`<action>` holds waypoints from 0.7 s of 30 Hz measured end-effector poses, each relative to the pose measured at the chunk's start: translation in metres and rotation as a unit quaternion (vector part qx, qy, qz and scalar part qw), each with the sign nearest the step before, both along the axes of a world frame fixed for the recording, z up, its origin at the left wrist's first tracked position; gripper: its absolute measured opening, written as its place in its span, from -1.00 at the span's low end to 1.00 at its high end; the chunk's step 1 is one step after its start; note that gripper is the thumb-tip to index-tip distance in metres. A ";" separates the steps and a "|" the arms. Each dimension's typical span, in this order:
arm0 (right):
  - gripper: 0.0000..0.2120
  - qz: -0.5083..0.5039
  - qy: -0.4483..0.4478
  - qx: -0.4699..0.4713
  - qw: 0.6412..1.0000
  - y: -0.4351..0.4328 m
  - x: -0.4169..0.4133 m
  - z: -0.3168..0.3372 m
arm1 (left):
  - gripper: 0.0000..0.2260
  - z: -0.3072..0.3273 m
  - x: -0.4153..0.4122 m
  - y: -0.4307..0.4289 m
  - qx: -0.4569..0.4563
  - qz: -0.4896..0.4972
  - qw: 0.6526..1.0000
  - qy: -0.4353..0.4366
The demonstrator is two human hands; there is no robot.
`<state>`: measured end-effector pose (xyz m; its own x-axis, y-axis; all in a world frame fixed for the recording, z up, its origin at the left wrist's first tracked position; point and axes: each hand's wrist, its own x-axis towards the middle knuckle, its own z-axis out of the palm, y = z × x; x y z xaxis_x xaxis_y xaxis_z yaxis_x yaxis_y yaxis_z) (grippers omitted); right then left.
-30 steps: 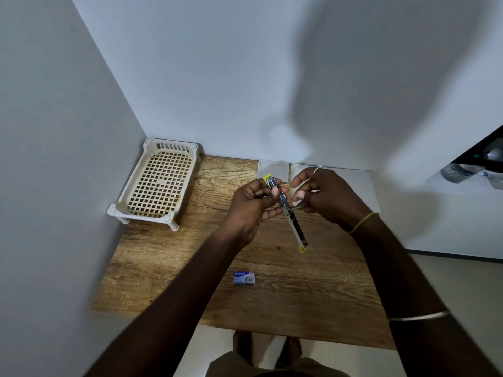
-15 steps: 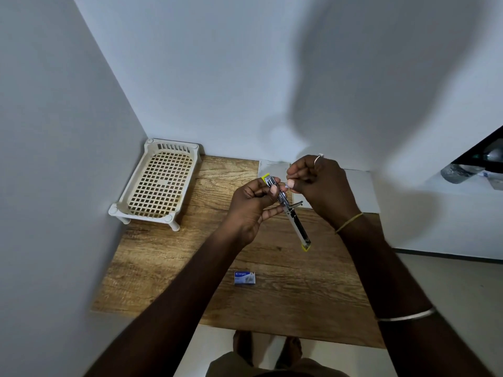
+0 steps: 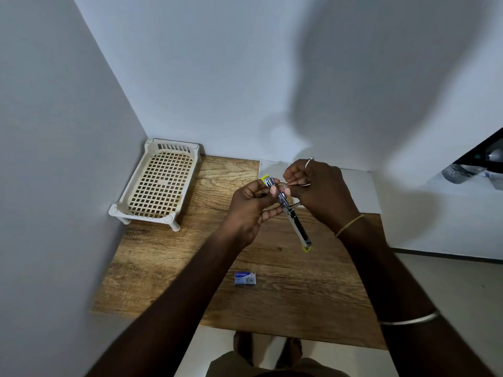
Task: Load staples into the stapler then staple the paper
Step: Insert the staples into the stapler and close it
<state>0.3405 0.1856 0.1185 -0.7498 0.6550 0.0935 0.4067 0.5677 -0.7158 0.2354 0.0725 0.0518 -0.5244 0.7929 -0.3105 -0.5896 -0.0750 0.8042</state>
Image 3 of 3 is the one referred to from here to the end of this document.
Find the silver and yellow stapler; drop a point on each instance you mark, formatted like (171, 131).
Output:
(298, 229)

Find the white plastic lattice tray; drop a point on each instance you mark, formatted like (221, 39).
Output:
(161, 184)

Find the small blue staple box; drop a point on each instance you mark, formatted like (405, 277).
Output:
(245, 278)

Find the person's right foot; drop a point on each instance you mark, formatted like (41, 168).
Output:
(290, 351)

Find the black panel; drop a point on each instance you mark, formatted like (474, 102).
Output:
(481, 147)

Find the clear plastic water bottle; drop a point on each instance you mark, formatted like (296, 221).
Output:
(459, 173)

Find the silver bangle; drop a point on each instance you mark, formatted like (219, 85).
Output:
(408, 320)

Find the person's right fingers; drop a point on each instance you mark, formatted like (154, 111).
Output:
(297, 176)

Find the white paper sheet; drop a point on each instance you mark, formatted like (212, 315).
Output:
(363, 192)

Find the person's right hand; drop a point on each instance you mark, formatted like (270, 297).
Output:
(326, 196)

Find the person's right forearm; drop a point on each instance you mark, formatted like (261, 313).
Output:
(397, 294)

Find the person's left hand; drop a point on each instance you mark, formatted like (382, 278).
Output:
(243, 211)

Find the person's left forearm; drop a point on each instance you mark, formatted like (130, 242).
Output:
(184, 302)

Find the person's left thumb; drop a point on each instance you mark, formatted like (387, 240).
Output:
(272, 214)

